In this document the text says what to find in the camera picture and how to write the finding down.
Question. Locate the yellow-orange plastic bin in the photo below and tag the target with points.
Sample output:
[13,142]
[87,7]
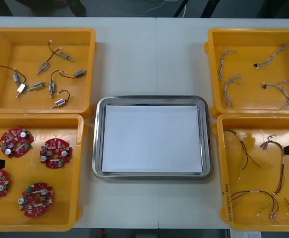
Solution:
[35,34]
[253,81]
[258,173]
[67,203]

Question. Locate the white paper sheet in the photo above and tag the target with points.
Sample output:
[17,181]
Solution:
[152,138]

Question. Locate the steel tray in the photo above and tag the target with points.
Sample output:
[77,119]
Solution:
[97,138]

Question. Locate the solenoid with blue label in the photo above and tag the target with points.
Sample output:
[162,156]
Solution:
[59,101]

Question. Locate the bare metal solenoid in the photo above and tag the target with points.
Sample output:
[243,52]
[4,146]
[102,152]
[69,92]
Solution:
[21,88]

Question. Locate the blue-white harness black connector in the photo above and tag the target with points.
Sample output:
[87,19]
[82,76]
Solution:
[256,65]
[264,86]

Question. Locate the white paper label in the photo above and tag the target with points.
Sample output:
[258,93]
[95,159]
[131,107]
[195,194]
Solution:
[251,235]

